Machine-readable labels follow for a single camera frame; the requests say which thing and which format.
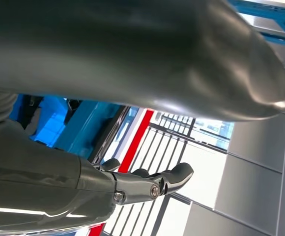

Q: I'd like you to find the red barrier belt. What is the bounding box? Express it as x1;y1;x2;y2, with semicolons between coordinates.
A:
87;109;155;236

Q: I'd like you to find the window with dark bars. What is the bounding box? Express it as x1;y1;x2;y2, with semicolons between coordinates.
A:
103;109;235;236

